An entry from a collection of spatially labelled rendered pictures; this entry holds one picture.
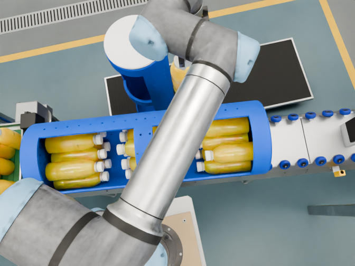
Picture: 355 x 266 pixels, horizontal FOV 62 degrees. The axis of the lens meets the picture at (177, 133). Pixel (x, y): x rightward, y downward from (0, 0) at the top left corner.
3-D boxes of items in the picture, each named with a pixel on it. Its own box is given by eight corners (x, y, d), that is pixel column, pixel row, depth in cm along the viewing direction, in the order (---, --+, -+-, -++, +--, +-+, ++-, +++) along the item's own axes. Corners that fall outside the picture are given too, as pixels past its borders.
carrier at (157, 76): (143, 85, 224) (132, 120, 218) (113, 10, 140) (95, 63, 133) (179, 93, 221) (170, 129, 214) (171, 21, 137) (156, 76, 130)
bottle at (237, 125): (249, 116, 108) (197, 122, 109) (250, 135, 110) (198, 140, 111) (244, 112, 115) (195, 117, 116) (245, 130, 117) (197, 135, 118)
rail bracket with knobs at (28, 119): (46, 136, 139) (35, 131, 129) (31, 138, 139) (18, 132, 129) (46, 116, 141) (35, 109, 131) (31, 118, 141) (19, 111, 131)
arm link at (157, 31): (179, 54, 47) (209, 0, 49) (119, 29, 49) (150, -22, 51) (181, 76, 54) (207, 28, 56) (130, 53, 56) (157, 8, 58)
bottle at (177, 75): (198, 89, 103) (198, 63, 84) (181, 101, 102) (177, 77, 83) (186, 74, 104) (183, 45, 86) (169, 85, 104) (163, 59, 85)
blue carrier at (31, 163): (258, 173, 126) (277, 173, 98) (56, 194, 128) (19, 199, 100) (248, 109, 130) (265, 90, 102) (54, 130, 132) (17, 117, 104)
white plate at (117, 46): (113, 9, 138) (114, 11, 140) (95, 62, 132) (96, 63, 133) (170, 20, 135) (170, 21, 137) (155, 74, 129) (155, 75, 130)
